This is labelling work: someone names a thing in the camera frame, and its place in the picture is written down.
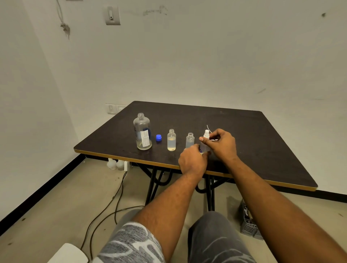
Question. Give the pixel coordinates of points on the person's right thumb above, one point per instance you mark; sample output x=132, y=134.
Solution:
x=204, y=139

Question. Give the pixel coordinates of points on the person's right forearm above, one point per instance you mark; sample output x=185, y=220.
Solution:
x=273, y=214

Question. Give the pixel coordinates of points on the person's right hand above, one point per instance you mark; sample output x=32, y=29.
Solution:
x=223, y=146

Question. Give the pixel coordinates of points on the white stool seat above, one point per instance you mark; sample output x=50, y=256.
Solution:
x=69, y=254

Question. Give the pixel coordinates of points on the large clear labelled bottle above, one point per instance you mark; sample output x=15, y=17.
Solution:
x=142, y=132

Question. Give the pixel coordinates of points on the small empty clear bottle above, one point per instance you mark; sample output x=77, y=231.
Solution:
x=190, y=141

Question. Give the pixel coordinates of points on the person's left thumb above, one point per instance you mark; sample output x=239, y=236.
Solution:
x=206, y=154

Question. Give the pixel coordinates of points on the grey patterned shorts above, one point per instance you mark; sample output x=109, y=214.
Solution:
x=217, y=238

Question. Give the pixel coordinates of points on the white plug strip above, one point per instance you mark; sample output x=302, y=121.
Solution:
x=126, y=165

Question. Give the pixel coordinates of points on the white wall switch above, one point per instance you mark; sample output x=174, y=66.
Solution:
x=112, y=15

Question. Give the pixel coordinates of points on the white wall socket plate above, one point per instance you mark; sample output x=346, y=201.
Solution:
x=113, y=108

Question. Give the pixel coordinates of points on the black metal table legs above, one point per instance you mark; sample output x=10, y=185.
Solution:
x=209, y=195

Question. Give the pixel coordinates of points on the small bottle with yellowish liquid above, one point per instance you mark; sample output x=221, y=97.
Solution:
x=171, y=141

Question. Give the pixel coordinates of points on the white spray pump cap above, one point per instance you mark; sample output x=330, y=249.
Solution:
x=206, y=133

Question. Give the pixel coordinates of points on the small clear spray bottle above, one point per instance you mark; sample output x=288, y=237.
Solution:
x=203, y=148

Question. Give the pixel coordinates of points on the person's left hand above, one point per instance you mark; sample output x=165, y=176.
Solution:
x=192, y=162

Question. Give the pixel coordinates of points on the person's left forearm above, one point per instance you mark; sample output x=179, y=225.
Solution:
x=168, y=211

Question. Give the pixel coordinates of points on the grey plastic basket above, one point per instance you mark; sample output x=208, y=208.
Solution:
x=248, y=225

